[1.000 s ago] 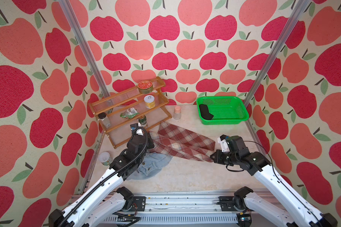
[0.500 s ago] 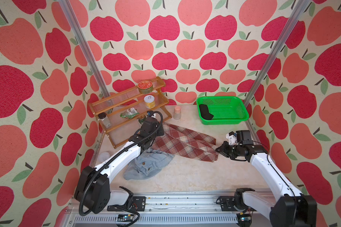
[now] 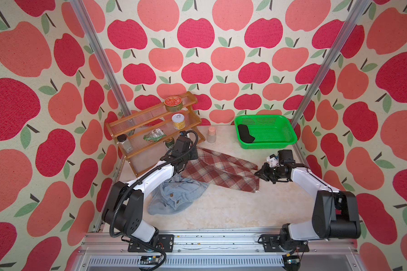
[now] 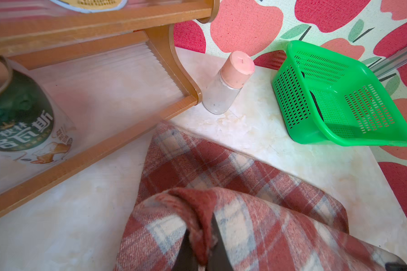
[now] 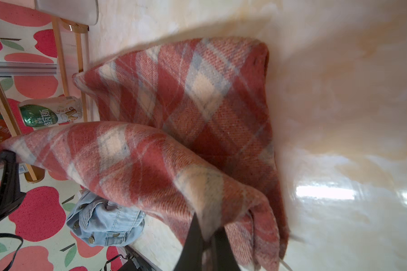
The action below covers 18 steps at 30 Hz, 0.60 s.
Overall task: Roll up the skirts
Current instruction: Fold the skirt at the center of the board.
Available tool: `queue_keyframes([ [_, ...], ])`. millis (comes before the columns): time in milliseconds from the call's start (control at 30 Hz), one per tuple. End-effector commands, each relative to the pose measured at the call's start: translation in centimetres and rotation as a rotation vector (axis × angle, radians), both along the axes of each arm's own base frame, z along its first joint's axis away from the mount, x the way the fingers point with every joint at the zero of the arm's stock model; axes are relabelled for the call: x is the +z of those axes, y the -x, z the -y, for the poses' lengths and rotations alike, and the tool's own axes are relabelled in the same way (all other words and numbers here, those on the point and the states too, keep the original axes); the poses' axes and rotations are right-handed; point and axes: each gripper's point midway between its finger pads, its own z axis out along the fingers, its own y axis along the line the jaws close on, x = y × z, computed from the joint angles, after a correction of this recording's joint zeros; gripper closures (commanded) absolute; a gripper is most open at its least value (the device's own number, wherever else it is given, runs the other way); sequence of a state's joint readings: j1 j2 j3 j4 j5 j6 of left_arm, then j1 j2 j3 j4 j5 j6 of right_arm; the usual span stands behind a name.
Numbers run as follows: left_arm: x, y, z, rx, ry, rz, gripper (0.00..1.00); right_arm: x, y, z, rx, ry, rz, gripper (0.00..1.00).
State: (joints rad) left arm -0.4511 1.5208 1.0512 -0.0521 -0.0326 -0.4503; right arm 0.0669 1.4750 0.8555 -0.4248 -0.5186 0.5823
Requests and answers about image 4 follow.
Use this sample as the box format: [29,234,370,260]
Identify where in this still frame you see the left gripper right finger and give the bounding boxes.
[205,215,234,271]

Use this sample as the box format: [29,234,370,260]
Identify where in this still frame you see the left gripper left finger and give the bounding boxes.
[171,230,199,271]

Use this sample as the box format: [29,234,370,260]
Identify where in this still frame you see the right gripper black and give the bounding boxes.
[385,263,407,271]

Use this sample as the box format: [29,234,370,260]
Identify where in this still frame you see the red plaid skirt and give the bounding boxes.
[114,122,404,271]

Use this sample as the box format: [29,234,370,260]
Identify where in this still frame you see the green plastic basket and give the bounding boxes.
[272,41,407,147]

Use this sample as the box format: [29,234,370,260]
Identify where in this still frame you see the black skirt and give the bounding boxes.
[301,71,324,121]

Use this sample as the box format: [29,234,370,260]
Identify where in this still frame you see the pink-cap clear bottle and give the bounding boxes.
[202,51,255,115]

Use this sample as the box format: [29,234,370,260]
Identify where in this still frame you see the wooden two-tier shelf rack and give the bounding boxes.
[0,1,219,218]

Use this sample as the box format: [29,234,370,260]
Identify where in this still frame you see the right aluminium corner post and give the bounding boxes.
[370,47,407,78]

